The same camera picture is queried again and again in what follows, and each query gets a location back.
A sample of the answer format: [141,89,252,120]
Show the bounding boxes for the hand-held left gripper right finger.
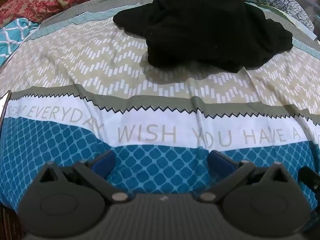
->
[199,150,286,203]

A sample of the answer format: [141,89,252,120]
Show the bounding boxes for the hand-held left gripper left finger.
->
[39,150,128,203]

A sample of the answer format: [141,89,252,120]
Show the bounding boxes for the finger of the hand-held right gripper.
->
[298,166,320,194]

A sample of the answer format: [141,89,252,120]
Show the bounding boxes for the black pants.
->
[113,0,293,73]

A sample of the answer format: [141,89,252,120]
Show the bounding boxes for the printed patterned bedsheet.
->
[0,0,320,228]

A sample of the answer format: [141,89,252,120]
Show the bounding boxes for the teal lattice pillow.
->
[0,17,40,68]

